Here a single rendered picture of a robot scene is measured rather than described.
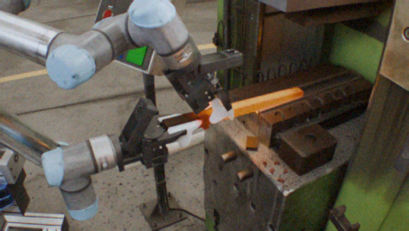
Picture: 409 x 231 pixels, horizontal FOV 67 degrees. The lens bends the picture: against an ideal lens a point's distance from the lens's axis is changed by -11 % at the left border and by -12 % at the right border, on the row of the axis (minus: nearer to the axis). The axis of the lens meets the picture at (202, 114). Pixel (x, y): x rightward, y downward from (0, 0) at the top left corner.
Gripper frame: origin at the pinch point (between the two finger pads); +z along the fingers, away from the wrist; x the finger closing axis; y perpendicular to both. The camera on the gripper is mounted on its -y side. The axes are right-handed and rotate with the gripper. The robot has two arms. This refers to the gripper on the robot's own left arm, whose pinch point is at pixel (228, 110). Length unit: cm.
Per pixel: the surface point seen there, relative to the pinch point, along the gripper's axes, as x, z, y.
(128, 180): -90, 84, 57
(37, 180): -115, 58, 105
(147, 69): -37.4, 0.1, 8.1
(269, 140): 7.3, 10.3, -3.4
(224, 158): 2.0, 10.8, 7.9
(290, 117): 7.4, 8.5, -11.1
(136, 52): -43.6, -3.8, 7.7
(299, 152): 17.8, 7.0, -5.6
